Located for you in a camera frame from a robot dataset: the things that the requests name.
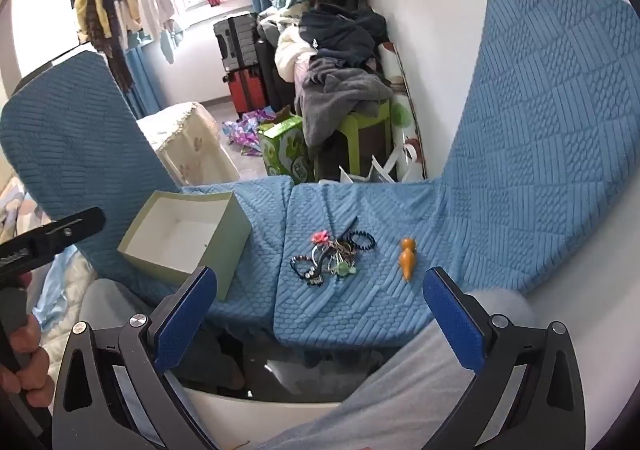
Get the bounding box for orange carrot hair clip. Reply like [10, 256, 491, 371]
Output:
[397, 237, 417, 284]

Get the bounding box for person's left hand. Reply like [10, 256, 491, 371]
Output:
[0, 314, 56, 412]

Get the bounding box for grey towel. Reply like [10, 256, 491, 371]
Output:
[294, 57, 394, 147]

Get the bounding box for light blue white quilt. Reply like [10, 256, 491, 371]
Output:
[0, 175, 101, 366]

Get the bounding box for dark navy clothes heap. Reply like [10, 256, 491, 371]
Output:
[299, 4, 389, 62]

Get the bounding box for bright green printed carton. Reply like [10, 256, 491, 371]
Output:
[257, 114, 317, 182]

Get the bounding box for cream lace covered cabinet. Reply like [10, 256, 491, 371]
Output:
[136, 101, 242, 186]

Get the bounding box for person's grey pants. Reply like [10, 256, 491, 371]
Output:
[77, 277, 538, 450]

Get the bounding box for white plastic tub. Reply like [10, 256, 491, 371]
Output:
[180, 377, 351, 450]

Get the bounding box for red suitcase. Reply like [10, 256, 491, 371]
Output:
[227, 67, 269, 119]

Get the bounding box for green plastic stool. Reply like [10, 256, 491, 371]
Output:
[317, 100, 397, 182]

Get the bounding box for jewelry pile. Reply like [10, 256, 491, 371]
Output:
[290, 216, 377, 289]

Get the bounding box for blue textured sofa cover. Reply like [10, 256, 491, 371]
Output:
[0, 0, 640, 351]

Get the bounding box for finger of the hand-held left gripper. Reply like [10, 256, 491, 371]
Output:
[0, 207, 106, 277]

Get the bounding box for white shopping bag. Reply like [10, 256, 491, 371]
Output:
[339, 142, 427, 184]

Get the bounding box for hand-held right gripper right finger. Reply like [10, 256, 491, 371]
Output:
[422, 266, 587, 450]

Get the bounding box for cream white blanket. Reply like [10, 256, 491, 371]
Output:
[274, 24, 317, 82]

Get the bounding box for purple crumpled wrapping paper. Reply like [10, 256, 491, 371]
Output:
[222, 107, 277, 157]

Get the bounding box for fruit print board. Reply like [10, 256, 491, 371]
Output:
[379, 42, 429, 181]

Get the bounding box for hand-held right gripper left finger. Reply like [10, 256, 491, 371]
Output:
[52, 266, 219, 450]

